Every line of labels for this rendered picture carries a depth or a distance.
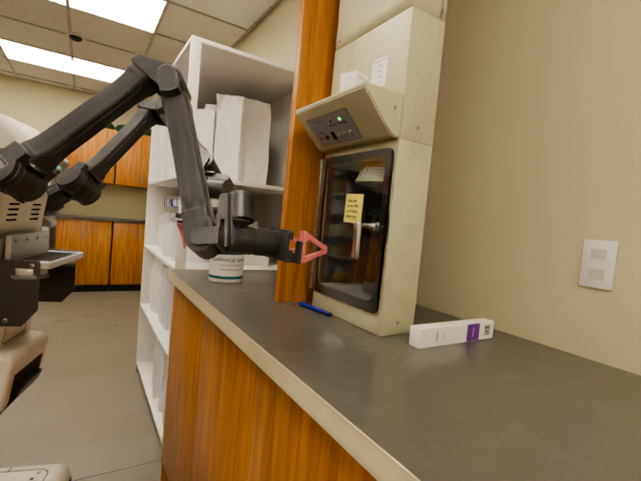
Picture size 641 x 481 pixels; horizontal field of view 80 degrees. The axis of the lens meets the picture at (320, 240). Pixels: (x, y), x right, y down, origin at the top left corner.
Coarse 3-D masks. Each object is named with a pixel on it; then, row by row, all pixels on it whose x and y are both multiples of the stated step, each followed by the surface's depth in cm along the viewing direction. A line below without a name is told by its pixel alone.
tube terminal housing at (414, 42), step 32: (384, 32) 94; (416, 32) 88; (352, 64) 106; (416, 64) 89; (416, 96) 90; (416, 128) 90; (416, 160) 92; (416, 192) 92; (416, 224) 94; (384, 256) 90; (416, 256) 94; (384, 288) 90; (416, 288) 96; (352, 320) 100; (384, 320) 91
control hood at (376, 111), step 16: (336, 96) 91; (352, 96) 87; (368, 96) 83; (384, 96) 85; (400, 96) 87; (304, 112) 104; (320, 112) 99; (352, 112) 90; (368, 112) 86; (384, 112) 85; (400, 112) 87; (368, 128) 90; (384, 128) 86; (336, 144) 105; (352, 144) 100
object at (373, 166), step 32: (352, 160) 101; (384, 160) 90; (352, 192) 101; (384, 192) 90; (320, 224) 113; (352, 224) 100; (384, 224) 89; (320, 256) 112; (320, 288) 111; (352, 288) 98
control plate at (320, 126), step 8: (336, 112) 95; (344, 112) 92; (312, 120) 105; (320, 120) 102; (328, 120) 99; (336, 120) 97; (344, 120) 95; (352, 120) 93; (312, 128) 107; (320, 128) 104; (328, 128) 102; (336, 128) 99; (344, 128) 97; (352, 128) 95; (320, 136) 107; (344, 136) 99; (352, 136) 97; (360, 136) 95; (320, 144) 110; (328, 144) 107
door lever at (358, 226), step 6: (354, 222) 90; (360, 222) 90; (372, 222) 92; (354, 228) 91; (360, 228) 90; (372, 228) 92; (354, 234) 91; (360, 234) 90; (354, 240) 90; (360, 240) 90; (354, 246) 90; (360, 246) 91; (354, 252) 90; (354, 258) 90
